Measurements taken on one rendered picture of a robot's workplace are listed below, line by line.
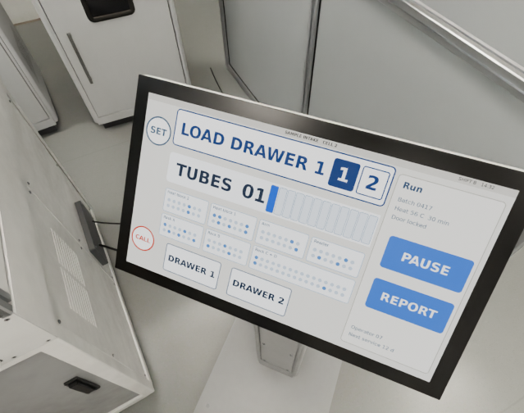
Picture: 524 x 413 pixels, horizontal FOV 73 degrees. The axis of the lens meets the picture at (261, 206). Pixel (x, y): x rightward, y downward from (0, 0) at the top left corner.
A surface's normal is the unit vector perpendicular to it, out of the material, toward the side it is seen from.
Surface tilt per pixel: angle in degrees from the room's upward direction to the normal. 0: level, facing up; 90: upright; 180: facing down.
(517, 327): 0
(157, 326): 0
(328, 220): 50
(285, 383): 0
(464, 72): 90
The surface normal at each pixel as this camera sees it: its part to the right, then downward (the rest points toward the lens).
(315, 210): -0.30, 0.22
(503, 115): -0.90, 0.37
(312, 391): 0.07, -0.55
